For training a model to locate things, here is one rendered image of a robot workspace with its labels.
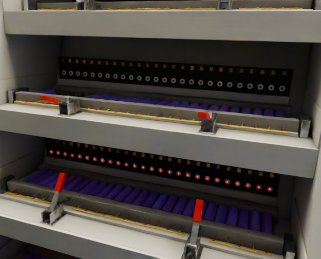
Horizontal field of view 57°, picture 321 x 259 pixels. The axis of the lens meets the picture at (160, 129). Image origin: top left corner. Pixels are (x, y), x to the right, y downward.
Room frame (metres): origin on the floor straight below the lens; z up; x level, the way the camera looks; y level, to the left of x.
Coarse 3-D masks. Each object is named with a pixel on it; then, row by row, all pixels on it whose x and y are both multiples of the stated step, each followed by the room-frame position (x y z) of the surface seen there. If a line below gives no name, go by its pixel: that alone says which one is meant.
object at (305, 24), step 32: (32, 0) 0.66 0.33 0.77; (96, 0) 0.72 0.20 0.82; (128, 0) 0.70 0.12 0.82; (160, 0) 0.67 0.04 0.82; (192, 0) 0.65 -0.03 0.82; (224, 0) 0.47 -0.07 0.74; (256, 0) 0.60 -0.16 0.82; (288, 0) 0.49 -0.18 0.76; (320, 0) 0.45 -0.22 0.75; (32, 32) 0.59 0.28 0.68; (64, 32) 0.56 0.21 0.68; (96, 32) 0.54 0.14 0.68; (128, 32) 0.52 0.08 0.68; (160, 32) 0.50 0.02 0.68; (192, 32) 0.48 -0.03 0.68; (224, 32) 0.47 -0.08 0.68; (256, 32) 0.45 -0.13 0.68; (288, 32) 0.44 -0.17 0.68; (320, 32) 0.42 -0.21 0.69
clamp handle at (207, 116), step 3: (198, 114) 0.41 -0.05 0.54; (201, 114) 0.40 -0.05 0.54; (204, 114) 0.40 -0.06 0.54; (207, 114) 0.41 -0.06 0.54; (210, 114) 0.47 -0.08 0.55; (201, 117) 0.41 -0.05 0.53; (204, 117) 0.40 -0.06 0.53; (207, 117) 0.42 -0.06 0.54; (210, 117) 0.47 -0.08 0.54; (207, 120) 0.44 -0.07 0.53; (210, 120) 0.45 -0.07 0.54
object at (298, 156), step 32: (0, 96) 0.62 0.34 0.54; (192, 96) 0.64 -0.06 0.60; (224, 96) 0.62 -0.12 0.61; (256, 96) 0.60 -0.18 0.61; (0, 128) 0.60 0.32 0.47; (32, 128) 0.57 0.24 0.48; (64, 128) 0.54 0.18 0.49; (96, 128) 0.52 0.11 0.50; (128, 128) 0.50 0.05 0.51; (160, 128) 0.49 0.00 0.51; (192, 128) 0.49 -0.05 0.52; (224, 128) 0.50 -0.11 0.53; (320, 128) 0.40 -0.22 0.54; (224, 160) 0.46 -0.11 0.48; (256, 160) 0.44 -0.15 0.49; (288, 160) 0.43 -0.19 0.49
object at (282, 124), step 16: (16, 96) 0.63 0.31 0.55; (32, 96) 0.62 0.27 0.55; (48, 96) 0.60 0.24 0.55; (64, 96) 0.60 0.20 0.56; (112, 112) 0.55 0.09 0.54; (128, 112) 0.54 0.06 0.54; (144, 112) 0.54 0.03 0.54; (160, 112) 0.53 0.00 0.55; (176, 112) 0.52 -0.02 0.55; (192, 112) 0.51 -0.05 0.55; (224, 112) 0.51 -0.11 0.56; (256, 128) 0.47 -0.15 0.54; (272, 128) 0.48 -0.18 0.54; (288, 128) 0.47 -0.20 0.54
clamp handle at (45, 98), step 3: (42, 96) 0.49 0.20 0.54; (45, 96) 0.48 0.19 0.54; (42, 99) 0.49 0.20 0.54; (45, 99) 0.48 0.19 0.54; (48, 99) 0.49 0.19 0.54; (51, 99) 0.50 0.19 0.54; (54, 99) 0.51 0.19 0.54; (57, 99) 0.51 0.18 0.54; (66, 99) 0.55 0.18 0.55; (69, 99) 0.55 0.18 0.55; (51, 102) 0.51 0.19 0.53; (54, 102) 0.51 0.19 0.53; (57, 102) 0.51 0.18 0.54; (60, 102) 0.52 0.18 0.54; (63, 102) 0.53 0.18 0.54; (66, 102) 0.55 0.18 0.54; (69, 102) 0.55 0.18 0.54
